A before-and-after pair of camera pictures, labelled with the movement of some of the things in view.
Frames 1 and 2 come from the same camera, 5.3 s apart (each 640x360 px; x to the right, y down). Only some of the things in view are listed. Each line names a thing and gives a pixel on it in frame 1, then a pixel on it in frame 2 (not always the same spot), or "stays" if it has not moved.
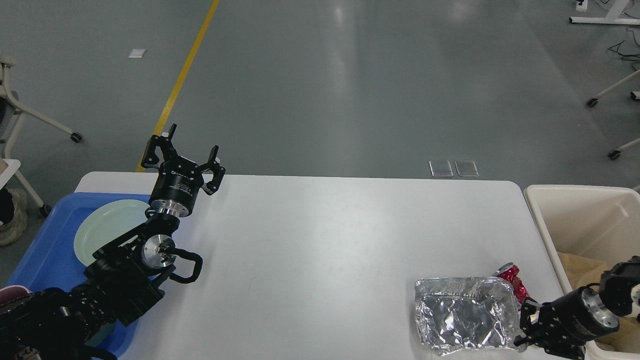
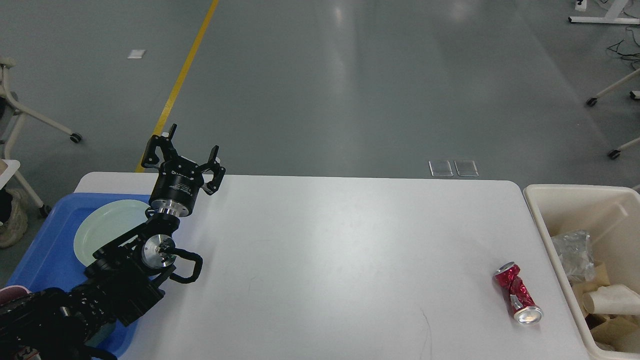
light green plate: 107,224 stays
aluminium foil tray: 456,314 → 575,250
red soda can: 510,271 stays
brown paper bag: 579,272 stays
